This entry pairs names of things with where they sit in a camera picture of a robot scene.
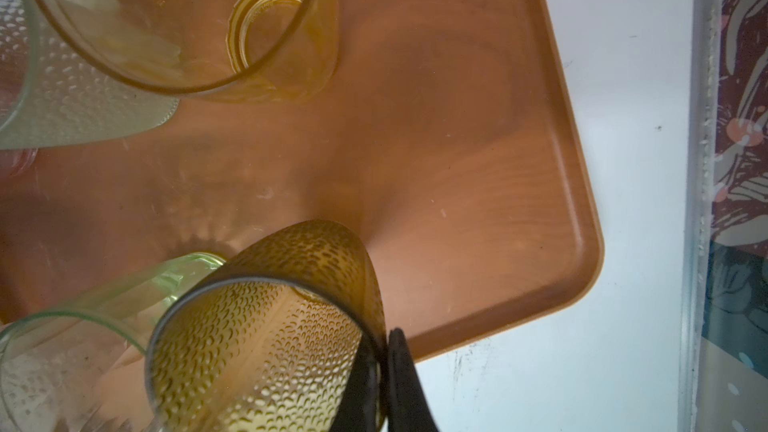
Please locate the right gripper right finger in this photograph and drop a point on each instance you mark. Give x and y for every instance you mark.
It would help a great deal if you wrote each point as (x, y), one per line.
(408, 407)

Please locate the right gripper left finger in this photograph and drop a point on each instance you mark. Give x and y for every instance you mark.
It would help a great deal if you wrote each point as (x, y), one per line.
(358, 409)

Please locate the tall brown textured glass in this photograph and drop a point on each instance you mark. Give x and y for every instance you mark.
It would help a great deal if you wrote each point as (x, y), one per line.
(267, 341)

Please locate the bright green clear glass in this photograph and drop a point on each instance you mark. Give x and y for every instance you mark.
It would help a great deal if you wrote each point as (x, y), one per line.
(80, 366)

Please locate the yellow clear glass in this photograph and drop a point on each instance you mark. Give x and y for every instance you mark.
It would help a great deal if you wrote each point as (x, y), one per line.
(235, 51)

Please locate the pale green textured glass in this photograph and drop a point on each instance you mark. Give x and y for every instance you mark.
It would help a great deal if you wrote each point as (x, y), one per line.
(51, 96)

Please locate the pink ribbed clear glass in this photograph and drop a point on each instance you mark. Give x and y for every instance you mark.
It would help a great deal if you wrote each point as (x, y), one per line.
(15, 162)

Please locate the brown plastic tray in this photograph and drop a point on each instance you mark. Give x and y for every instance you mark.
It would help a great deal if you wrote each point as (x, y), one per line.
(445, 139)

